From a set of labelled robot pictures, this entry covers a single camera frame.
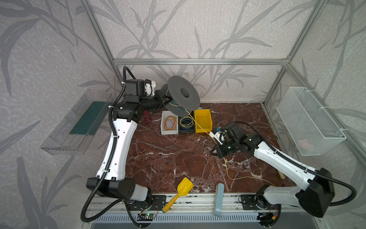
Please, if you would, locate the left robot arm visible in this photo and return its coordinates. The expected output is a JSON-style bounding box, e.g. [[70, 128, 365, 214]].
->
[[81, 66, 172, 223]]

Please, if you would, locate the light blue grey bar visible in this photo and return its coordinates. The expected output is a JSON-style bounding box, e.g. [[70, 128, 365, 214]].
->
[[213, 183, 225, 217]]

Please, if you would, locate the aluminium frame rail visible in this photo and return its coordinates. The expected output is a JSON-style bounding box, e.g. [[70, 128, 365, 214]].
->
[[113, 59, 287, 65]]

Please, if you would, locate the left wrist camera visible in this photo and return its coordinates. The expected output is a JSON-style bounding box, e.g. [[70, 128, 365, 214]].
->
[[144, 79, 156, 97]]

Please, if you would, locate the yellow and blue cable coil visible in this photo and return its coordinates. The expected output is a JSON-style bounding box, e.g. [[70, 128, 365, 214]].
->
[[179, 115, 194, 129]]

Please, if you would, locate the yellow plastic scoop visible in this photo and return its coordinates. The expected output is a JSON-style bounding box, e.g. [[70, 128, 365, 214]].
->
[[162, 177, 194, 213]]

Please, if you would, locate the red black hand tool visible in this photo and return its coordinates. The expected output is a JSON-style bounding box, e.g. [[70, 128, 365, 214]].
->
[[143, 111, 152, 125]]

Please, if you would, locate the white storage bin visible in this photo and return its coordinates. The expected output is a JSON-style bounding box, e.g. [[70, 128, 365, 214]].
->
[[161, 111, 178, 135]]

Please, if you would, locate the white wire mesh basket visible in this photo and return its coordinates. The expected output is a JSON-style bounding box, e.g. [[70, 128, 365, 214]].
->
[[276, 87, 347, 156]]

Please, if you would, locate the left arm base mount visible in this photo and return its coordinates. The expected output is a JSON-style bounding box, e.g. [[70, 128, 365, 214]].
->
[[127, 194, 167, 211]]

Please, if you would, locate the blue shovel wooden handle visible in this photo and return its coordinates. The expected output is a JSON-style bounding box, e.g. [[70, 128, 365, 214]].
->
[[278, 171, 286, 180]]

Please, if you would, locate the green circuit board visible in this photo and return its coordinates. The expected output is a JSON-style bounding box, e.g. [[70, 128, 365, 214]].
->
[[137, 213, 158, 221]]

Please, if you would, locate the orange and red cable coil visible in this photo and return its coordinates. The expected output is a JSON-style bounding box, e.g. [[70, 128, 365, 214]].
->
[[163, 115, 177, 131]]

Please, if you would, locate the green cable on spool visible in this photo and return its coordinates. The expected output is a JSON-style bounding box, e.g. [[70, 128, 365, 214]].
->
[[167, 91, 184, 112]]

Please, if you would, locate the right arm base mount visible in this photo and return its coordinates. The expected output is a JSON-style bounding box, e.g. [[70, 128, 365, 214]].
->
[[238, 194, 281, 211]]

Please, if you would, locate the yellow storage bin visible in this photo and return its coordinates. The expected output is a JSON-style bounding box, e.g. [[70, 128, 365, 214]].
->
[[194, 109, 213, 133]]

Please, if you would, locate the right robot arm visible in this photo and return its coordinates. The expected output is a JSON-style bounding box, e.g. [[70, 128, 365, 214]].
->
[[209, 121, 357, 218]]

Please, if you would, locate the pink object in basket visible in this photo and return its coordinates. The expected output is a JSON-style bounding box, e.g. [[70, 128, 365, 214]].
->
[[298, 138, 314, 151]]

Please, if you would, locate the grey perforated cable spool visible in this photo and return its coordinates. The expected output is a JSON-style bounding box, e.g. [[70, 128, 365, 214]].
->
[[161, 75, 201, 117]]

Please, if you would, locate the clear plastic wall tray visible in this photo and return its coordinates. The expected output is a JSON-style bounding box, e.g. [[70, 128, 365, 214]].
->
[[41, 89, 114, 156]]

